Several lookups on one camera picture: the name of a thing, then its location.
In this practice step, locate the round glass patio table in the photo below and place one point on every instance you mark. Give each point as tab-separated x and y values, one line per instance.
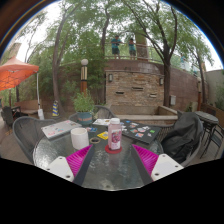
206	117

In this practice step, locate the slender leaning trunk tree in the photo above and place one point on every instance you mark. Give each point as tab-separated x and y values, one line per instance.
56	86

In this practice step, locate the green plant in teal pot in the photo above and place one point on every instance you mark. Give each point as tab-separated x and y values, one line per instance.
83	105

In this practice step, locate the yellow card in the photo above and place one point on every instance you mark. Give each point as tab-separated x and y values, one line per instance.
102	135

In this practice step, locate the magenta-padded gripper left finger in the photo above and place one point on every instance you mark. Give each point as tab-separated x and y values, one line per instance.
78	160

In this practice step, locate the dark forked trunk tree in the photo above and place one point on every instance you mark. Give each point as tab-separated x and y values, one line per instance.
166	90

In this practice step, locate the orange canopy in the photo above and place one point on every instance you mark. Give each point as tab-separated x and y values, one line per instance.
16	71

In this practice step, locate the black laptop with stickers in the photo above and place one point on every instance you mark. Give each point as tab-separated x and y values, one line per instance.
140	130

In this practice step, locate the grey wall box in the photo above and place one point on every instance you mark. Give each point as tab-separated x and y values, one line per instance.
173	100

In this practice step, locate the wall lantern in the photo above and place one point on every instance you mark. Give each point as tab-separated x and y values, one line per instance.
161	81
110	77

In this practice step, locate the colourful small card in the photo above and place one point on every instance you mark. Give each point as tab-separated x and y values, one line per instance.
91	129

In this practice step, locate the black jacket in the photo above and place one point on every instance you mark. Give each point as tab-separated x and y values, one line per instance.
183	136

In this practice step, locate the white ribbed cup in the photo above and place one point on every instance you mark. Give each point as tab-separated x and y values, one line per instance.
79	138

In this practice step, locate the blue yellow striped cone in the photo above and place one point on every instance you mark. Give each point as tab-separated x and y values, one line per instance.
55	109

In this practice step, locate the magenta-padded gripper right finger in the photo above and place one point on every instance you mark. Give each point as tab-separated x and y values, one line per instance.
146	158

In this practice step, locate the wooden bench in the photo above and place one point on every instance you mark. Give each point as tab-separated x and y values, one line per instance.
26	106

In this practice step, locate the silver laptop with stickers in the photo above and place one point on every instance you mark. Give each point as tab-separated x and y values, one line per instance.
60	129

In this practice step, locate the dark chair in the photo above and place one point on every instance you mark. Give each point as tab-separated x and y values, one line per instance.
7	116

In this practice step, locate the flat round red coaster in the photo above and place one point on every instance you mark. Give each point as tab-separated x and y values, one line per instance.
113	152

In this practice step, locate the pink juice bottle white cap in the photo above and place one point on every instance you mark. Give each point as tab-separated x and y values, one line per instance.
115	135

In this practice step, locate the white sticker sheet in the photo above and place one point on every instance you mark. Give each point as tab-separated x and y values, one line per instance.
101	122

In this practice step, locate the globe lamp post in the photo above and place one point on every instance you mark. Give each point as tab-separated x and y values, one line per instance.
84	76

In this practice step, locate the black metal chair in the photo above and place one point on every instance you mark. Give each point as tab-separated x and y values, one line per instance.
216	138

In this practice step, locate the person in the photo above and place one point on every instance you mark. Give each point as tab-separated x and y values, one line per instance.
132	48
116	46

